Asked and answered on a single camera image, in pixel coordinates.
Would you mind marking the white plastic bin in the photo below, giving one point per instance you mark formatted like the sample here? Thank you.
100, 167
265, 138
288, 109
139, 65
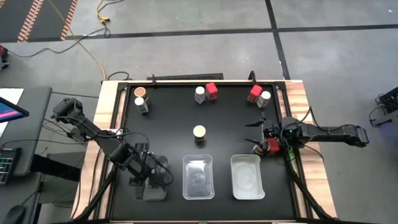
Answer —
247, 186

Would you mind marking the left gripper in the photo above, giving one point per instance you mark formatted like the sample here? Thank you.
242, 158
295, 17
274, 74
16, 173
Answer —
157, 169

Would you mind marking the black flat beam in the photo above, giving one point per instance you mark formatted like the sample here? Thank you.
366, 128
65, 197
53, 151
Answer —
56, 168

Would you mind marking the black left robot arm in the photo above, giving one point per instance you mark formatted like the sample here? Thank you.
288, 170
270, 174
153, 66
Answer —
93, 130

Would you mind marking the white cap spice jar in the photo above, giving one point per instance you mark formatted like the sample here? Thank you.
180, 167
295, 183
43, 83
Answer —
200, 91
139, 101
265, 95

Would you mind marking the monitor with pink screen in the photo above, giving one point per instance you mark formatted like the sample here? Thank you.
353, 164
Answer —
11, 111

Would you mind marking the grey desk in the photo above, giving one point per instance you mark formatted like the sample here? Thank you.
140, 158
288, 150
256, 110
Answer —
38, 93

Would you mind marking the black mat orange stripes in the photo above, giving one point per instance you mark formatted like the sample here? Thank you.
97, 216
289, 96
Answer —
53, 15

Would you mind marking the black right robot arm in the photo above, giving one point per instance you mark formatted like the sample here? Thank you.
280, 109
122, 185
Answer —
326, 133

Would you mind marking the gold lid nori jar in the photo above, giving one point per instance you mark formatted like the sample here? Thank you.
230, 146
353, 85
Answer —
199, 131

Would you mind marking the black table mat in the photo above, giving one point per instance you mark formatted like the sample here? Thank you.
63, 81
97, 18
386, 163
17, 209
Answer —
227, 109

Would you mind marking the red black device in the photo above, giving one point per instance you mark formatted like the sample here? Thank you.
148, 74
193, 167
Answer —
3, 51

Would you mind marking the black table clamp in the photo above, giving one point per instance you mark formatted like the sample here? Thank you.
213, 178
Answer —
152, 79
252, 77

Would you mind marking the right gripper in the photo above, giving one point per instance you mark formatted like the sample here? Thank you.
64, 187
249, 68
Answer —
272, 130

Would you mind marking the backlit keyboard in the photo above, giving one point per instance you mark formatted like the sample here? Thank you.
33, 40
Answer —
9, 165

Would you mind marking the white paper sheet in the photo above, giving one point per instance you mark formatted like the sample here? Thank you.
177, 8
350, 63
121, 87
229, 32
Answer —
12, 93

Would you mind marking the smoky clear plastic bin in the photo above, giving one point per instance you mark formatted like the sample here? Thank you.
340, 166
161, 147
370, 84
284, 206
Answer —
152, 193

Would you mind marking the black computer mouse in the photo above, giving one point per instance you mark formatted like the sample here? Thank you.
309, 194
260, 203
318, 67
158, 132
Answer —
14, 215

